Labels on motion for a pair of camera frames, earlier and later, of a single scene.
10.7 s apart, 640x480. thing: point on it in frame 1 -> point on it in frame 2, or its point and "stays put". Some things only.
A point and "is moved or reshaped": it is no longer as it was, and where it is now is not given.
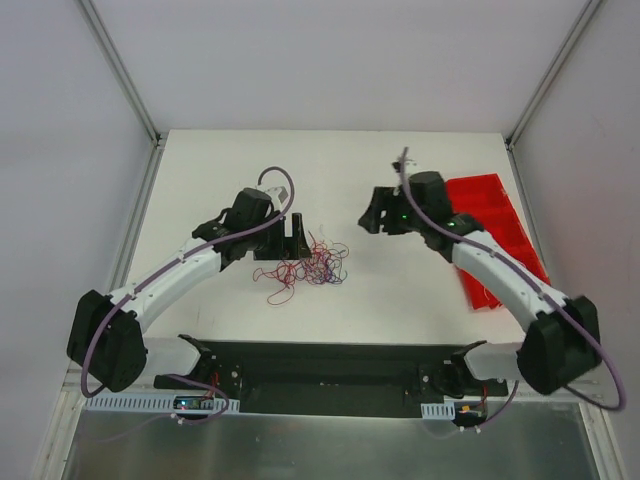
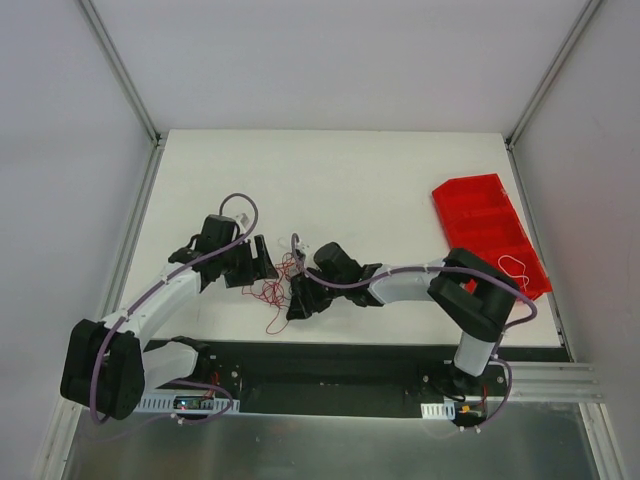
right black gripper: (388, 212) -> (310, 293)
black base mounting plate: (332, 379) stays put
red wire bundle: (323, 266) is moved or reshaped
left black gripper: (276, 245) -> (249, 261)
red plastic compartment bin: (486, 199) stays put
